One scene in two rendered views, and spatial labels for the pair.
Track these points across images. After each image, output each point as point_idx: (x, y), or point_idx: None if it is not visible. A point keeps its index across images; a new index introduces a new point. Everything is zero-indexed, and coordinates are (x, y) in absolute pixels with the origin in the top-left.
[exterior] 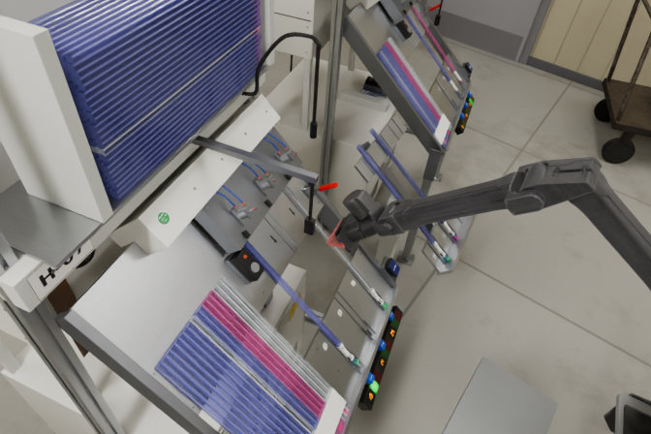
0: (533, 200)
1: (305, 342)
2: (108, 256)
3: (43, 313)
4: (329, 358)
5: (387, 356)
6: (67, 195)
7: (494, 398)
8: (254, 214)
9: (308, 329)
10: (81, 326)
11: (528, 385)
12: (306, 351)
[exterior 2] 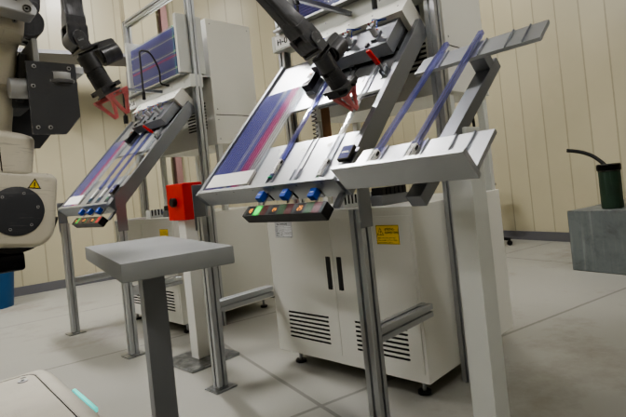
0: None
1: (450, 409)
2: None
3: (283, 66)
4: (273, 161)
5: (278, 211)
6: None
7: (183, 248)
8: None
9: (472, 412)
10: (278, 72)
11: (166, 256)
12: (436, 409)
